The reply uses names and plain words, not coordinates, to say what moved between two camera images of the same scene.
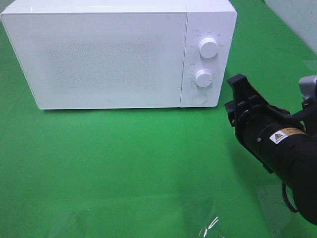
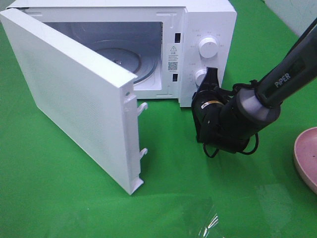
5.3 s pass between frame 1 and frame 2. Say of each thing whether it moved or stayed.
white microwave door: moved
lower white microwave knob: stayed
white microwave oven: stayed
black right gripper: moved
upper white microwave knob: stayed
